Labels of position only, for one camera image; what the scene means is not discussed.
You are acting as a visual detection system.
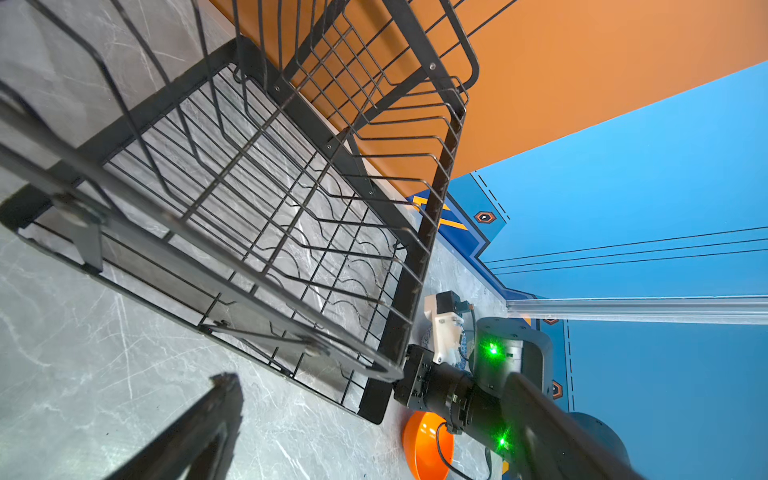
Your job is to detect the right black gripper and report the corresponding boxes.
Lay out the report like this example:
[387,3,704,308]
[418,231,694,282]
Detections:
[394,344,504,435]

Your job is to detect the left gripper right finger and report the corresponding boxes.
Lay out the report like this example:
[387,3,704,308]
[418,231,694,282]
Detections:
[501,373,642,479]

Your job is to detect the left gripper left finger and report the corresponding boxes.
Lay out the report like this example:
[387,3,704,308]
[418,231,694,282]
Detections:
[108,372,244,479]

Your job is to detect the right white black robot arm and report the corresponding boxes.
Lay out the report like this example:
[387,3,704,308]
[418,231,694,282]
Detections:
[394,317,639,479]

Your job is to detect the orange plastic bowl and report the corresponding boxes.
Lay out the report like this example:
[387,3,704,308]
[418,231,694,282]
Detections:
[402,412,455,480]

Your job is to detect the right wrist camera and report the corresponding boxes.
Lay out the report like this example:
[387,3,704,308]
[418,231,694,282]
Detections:
[424,290,476,370]

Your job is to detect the black wire dish rack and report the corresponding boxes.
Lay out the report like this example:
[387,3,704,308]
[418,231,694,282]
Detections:
[1,1,479,424]

